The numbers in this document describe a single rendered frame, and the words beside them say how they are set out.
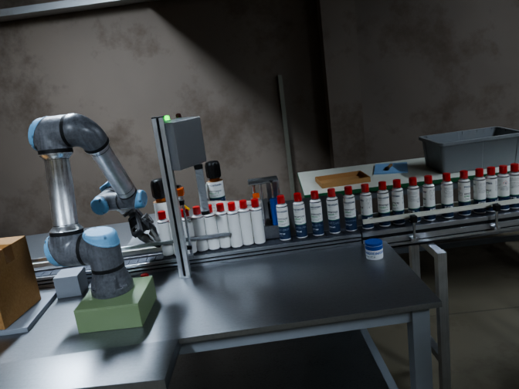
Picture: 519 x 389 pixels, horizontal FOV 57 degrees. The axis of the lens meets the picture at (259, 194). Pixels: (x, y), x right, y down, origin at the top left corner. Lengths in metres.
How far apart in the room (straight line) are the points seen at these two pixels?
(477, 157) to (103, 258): 2.59
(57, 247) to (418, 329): 1.27
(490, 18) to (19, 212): 5.00
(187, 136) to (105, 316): 0.74
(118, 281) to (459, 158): 2.45
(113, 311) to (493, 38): 4.35
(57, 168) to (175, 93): 3.12
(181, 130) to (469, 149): 2.17
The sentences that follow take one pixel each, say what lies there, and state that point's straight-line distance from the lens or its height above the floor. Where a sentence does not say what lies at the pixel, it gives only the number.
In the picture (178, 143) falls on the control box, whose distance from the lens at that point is 1.90.
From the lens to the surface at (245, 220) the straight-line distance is 2.11.
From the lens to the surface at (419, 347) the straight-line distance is 1.78.
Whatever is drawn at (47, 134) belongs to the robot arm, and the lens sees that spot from 1.81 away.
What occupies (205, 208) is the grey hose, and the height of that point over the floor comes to 1.10.
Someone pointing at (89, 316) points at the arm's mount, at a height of 0.89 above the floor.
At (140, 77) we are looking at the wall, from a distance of 4.90.
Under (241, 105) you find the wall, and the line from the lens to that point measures 4.77.
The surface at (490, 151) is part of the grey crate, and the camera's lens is 3.59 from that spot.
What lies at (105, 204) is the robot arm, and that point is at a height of 1.18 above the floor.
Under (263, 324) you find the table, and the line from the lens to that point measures 1.61.
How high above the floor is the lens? 1.61
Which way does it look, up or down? 14 degrees down
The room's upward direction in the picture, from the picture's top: 7 degrees counter-clockwise
